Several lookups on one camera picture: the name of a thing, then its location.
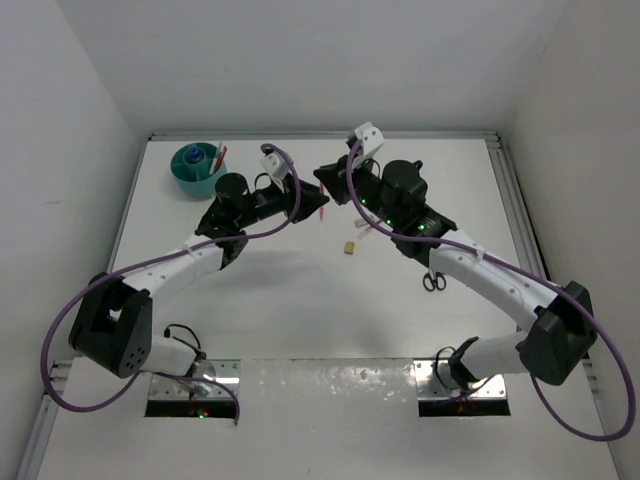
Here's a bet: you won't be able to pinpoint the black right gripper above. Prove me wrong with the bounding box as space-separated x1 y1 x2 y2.
315 150 400 229

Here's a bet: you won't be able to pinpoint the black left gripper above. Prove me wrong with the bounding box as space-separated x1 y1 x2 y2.
235 172 328 229

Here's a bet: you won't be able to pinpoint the pink highlighter pen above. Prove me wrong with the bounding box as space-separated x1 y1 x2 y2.
318 182 330 222

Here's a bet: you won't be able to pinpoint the red pen with clear cap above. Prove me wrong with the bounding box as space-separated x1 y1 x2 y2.
356 226 374 240

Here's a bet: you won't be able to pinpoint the red gel pen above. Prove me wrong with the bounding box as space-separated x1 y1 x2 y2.
213 146 228 173

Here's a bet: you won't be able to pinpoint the green pen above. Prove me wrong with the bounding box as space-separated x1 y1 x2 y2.
209 141 224 175

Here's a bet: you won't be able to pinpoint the blue cap glue bottle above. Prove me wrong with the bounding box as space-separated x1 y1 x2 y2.
189 144 204 163

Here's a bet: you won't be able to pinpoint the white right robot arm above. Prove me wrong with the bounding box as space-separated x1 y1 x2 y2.
314 157 597 390

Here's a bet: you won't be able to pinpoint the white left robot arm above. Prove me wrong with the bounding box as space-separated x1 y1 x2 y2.
68 173 329 378

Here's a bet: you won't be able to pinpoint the teal round divided container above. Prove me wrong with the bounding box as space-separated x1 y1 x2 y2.
170 142 227 200

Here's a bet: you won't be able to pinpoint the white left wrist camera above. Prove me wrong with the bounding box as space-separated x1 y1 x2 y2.
260 153 290 181

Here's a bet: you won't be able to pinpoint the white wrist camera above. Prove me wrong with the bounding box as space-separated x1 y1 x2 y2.
347 122 385 159
260 153 290 181

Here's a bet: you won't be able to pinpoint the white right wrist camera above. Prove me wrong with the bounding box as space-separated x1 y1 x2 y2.
347 122 385 159

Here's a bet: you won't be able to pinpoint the small black handled scissors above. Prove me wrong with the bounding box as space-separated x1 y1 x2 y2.
422 270 447 292

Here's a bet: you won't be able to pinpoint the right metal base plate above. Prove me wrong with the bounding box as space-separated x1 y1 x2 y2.
413 357 507 403

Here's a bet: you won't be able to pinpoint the metal base plate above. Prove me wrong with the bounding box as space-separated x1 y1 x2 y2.
148 359 241 401
413 357 507 403

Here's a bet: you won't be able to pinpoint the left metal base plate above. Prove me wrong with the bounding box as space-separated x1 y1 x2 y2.
148 359 241 401

